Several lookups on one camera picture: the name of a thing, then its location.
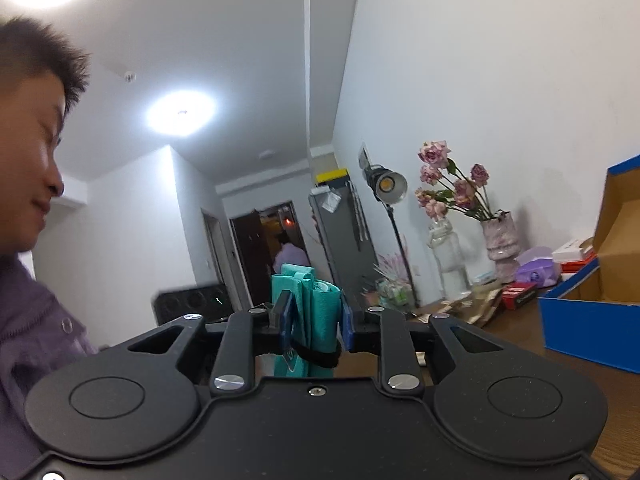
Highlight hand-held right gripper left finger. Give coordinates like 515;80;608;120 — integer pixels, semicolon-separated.
125;290;296;396

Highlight brown paper bag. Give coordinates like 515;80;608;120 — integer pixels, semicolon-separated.
415;290;503;328

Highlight clear glass bottle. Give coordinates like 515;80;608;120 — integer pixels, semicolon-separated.
427;216;472;301

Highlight yellow box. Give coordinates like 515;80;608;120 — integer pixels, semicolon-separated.
314;167;351;186

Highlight teal cloth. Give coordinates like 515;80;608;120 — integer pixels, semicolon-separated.
270;263;343;378

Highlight black speaker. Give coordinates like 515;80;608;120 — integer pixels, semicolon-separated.
152;284;236;323

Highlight dark wooden door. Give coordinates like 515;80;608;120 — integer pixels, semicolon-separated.
230;202;301;311

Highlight pink mottled vase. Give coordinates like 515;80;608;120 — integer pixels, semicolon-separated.
481;211;522;283

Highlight red box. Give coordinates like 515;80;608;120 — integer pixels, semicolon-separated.
500;282;539;311

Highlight white red carton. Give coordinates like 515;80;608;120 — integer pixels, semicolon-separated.
550;237;599;274

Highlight person's head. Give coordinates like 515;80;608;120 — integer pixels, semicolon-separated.
0;17;92;256

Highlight wrapped flower bouquet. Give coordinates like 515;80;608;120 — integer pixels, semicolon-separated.
372;252;418;311

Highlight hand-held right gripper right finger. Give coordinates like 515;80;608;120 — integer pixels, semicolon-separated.
339;296;506;395

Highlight dried pink roses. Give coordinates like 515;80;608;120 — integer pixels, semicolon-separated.
416;141;501;222

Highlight blue cardboard box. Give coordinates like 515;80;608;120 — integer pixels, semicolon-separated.
537;154;640;376

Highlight grey refrigerator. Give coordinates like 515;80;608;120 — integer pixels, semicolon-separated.
307;180;381;306

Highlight person's purple jacket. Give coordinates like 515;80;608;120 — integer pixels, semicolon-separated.
0;250;101;476

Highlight studio light on stand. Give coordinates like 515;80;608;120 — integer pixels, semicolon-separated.
359;160;421;311

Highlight purple plastic bag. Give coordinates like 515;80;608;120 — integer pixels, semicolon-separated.
515;246;561;288

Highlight black elastic band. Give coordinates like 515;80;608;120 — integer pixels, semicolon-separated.
287;340;342;367

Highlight white door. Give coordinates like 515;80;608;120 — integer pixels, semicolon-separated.
201;207;227;288

